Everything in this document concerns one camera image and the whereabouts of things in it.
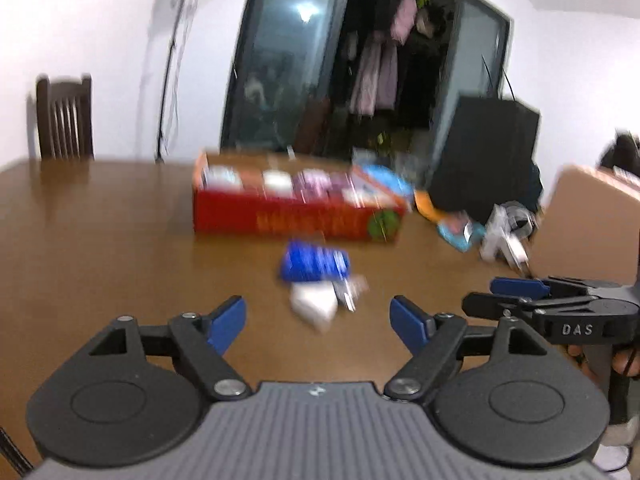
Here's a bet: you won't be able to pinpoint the black paper bag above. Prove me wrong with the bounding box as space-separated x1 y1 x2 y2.
429 55 542 224

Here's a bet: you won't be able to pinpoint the small grey packet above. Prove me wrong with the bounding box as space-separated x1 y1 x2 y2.
335 275 369 312

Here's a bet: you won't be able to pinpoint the blue wet wipes package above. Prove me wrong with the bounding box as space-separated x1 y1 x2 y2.
352 162 416 202

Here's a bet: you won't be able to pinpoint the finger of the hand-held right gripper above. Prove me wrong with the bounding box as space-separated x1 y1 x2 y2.
461 292 541 320
490 275 593 301

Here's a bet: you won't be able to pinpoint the red cardboard box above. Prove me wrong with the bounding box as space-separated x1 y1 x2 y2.
192 151 408 245

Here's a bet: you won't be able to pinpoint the glass sliding door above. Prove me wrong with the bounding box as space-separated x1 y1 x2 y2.
220 0 514 167

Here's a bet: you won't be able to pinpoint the blue tissue packet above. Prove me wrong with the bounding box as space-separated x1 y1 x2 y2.
280 241 351 283

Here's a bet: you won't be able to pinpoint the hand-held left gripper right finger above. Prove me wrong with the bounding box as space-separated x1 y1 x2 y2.
385 295 551 403

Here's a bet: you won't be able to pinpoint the orange plastic item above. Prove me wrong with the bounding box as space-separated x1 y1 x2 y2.
414 190 447 222

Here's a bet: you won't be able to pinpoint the hanging clothes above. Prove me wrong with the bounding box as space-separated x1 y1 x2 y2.
345 0 451 117

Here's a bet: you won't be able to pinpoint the brown cardboard box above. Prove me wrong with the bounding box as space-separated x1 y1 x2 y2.
529 165 640 287

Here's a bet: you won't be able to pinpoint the dark wooden chair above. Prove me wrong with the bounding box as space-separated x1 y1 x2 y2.
36 74 95 161

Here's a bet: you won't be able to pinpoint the person's right hand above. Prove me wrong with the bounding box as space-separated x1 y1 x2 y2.
568 344 640 380

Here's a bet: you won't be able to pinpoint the small white box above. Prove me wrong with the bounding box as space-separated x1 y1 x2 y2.
290 282 340 333

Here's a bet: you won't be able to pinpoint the light blue small packet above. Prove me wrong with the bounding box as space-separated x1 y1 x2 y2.
437 212 486 254

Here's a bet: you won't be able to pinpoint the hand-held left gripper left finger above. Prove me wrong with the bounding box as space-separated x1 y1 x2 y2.
89 296 252 402

